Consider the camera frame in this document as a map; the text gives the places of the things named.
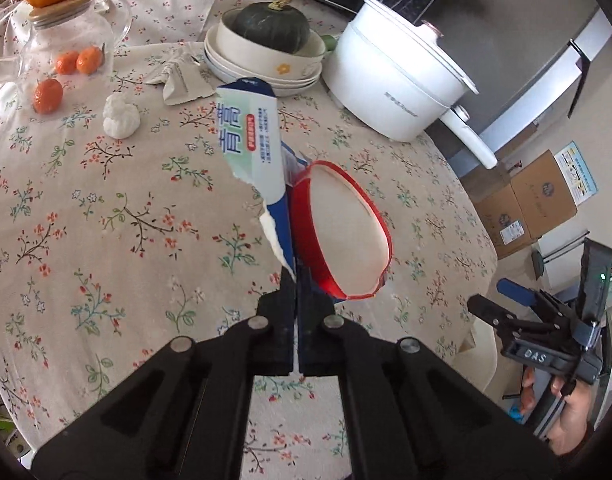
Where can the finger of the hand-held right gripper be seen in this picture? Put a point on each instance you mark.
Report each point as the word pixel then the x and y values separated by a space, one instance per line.
pixel 491 312
pixel 513 290

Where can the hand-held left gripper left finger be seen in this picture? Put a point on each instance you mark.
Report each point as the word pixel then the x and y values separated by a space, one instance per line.
pixel 281 330

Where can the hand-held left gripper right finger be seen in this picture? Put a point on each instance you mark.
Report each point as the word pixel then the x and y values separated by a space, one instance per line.
pixel 316 335

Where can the red paper bowl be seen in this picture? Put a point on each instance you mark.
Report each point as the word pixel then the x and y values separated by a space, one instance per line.
pixel 346 230

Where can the torn toothpaste box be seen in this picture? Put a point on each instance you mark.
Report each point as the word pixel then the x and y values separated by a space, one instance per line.
pixel 251 150

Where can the person's right hand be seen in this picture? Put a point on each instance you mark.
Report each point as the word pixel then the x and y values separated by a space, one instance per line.
pixel 573 415

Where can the cardboard box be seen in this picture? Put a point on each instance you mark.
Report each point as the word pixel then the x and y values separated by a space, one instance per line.
pixel 546 197
pixel 496 222

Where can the floral tablecloth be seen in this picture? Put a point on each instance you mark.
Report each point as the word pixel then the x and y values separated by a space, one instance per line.
pixel 135 185

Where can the white plate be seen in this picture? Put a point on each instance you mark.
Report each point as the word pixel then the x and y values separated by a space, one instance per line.
pixel 286 91
pixel 213 52

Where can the white electric cooking pot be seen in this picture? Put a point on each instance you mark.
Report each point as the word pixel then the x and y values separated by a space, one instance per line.
pixel 386 75

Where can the grey refrigerator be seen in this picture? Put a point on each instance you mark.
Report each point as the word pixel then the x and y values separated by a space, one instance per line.
pixel 526 35

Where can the silver foil packet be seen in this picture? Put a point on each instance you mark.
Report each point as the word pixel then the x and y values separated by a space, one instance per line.
pixel 185 82

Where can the white bowl with flower print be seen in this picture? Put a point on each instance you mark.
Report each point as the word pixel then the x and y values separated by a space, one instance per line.
pixel 266 62

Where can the small white tissue ball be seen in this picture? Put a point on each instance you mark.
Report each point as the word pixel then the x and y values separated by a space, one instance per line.
pixel 120 115

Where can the green vegetable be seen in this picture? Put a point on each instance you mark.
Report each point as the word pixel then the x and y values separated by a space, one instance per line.
pixel 331 42

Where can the dark green pumpkin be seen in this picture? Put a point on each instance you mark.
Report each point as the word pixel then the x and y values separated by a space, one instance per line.
pixel 271 27

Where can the small tangerine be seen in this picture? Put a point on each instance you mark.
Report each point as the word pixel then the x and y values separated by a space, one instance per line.
pixel 65 62
pixel 48 95
pixel 89 58

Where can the white small-flower cloth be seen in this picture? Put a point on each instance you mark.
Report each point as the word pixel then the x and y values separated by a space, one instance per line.
pixel 160 5

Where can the glass teapot with wooden lid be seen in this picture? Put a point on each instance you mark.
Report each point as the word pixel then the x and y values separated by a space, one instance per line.
pixel 60 35

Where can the wall notice sheet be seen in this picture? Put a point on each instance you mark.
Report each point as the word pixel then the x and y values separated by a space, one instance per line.
pixel 578 172

